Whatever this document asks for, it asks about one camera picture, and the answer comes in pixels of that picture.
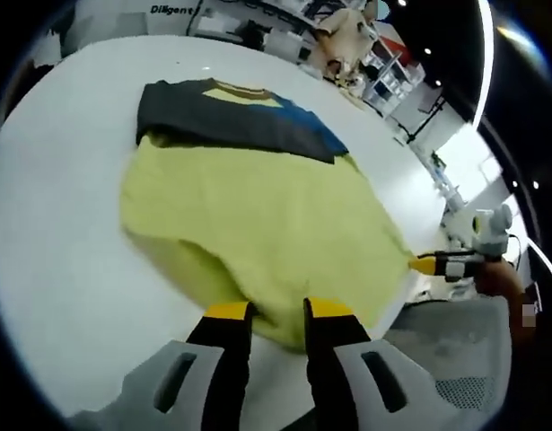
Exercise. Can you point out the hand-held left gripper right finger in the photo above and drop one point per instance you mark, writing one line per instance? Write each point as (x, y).
(334, 332)

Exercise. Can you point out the black tripod stand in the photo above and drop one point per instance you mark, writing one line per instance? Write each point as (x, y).
(409, 134)

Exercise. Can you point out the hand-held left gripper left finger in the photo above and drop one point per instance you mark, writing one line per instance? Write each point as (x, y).
(221, 341)

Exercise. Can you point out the white ceiling light strip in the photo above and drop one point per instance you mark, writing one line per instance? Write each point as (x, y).
(485, 54)

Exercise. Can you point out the grey mesh chair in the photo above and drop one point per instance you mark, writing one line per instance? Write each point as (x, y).
(455, 341)

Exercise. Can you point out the metal storage shelf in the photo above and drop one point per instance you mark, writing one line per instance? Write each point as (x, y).
(392, 81)

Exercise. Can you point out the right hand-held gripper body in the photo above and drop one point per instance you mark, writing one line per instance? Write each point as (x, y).
(493, 231)

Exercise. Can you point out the person's right hand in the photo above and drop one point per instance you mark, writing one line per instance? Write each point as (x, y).
(497, 278)

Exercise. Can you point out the yellow grey blue garment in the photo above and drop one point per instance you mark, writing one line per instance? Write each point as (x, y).
(257, 215)

